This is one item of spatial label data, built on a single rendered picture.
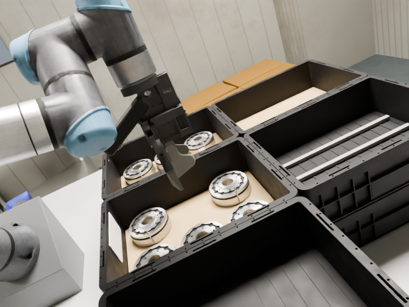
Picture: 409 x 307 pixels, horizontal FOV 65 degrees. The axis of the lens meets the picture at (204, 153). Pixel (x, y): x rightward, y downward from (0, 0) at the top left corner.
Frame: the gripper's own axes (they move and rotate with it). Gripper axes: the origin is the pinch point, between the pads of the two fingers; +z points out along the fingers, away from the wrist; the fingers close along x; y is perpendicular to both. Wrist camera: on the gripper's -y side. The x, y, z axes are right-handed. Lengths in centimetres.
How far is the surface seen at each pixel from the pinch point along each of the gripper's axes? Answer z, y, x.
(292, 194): 8.4, 18.8, -9.7
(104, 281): 8.1, -18.6, -8.6
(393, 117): 16, 59, 12
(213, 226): 14.0, 3.2, 0.3
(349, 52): 60, 200, 232
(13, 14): -82, -69, 250
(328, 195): 13.0, 25.8, -8.9
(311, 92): 12, 55, 45
